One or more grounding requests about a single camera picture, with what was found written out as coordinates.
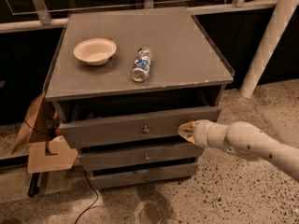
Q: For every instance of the grey middle drawer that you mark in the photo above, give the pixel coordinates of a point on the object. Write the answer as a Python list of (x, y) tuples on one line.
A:
[(138, 155)]

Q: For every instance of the grey bottom drawer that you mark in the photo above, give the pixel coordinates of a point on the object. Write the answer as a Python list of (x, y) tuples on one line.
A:
[(144, 176)]

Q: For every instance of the grey top drawer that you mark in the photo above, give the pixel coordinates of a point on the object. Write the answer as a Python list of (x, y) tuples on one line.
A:
[(121, 129)]

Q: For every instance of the brown cardboard box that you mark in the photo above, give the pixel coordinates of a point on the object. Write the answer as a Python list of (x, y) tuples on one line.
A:
[(36, 133)]

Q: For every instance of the white paper bowl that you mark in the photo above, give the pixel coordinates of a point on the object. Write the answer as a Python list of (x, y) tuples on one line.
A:
[(96, 51)]

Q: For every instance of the grey wooden drawer cabinet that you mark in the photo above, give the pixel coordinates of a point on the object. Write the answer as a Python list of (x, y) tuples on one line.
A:
[(186, 71)]

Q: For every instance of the metal railing frame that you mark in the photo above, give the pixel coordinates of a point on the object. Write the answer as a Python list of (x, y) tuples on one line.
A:
[(40, 6)]

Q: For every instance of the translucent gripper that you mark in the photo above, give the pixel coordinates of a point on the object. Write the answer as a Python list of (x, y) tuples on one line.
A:
[(202, 132)]

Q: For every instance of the white slanted post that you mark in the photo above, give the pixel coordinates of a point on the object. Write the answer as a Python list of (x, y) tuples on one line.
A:
[(278, 23)]

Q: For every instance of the clear plastic water bottle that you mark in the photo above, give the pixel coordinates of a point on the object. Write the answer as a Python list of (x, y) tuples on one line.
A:
[(141, 69)]

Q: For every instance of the white tape roll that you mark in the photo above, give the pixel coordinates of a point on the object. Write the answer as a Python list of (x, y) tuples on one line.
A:
[(59, 138)]

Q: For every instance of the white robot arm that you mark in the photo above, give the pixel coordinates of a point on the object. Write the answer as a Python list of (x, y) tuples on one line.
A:
[(244, 140)]

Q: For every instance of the grey drawer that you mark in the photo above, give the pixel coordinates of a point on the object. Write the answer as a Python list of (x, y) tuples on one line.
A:
[(121, 129), (138, 155), (144, 176)]

